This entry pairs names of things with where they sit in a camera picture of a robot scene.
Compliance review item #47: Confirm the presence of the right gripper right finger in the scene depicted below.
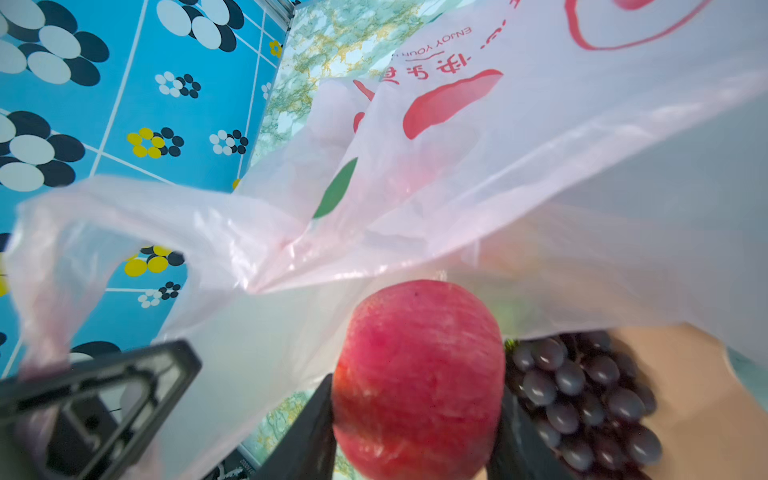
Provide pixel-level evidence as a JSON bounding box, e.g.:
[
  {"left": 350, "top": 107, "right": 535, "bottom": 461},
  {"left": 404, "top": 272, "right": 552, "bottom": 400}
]
[{"left": 487, "top": 389, "right": 574, "bottom": 480}]

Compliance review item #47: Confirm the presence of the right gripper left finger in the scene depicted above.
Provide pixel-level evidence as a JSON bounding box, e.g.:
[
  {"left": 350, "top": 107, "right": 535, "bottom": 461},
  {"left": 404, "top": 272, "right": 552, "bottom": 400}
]
[{"left": 255, "top": 374, "right": 337, "bottom": 480}]

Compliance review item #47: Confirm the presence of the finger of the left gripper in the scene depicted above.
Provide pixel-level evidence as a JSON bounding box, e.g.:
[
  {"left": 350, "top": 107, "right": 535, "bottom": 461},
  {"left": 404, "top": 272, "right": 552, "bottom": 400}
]
[{"left": 1, "top": 341, "right": 202, "bottom": 479}]

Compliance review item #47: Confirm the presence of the dark purple grape bunch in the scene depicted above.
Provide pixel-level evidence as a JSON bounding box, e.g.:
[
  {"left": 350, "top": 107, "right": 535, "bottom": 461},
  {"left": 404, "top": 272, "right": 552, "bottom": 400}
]
[{"left": 504, "top": 330, "right": 663, "bottom": 479}]

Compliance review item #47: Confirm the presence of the red apple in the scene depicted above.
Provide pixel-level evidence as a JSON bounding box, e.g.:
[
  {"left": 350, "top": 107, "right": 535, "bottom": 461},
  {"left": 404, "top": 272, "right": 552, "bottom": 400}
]
[{"left": 331, "top": 280, "right": 505, "bottom": 479}]

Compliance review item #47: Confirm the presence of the pink translucent plastic bag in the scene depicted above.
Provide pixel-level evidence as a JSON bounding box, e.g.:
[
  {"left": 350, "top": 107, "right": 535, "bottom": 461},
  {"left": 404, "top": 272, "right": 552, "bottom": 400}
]
[{"left": 7, "top": 1, "right": 767, "bottom": 479}]

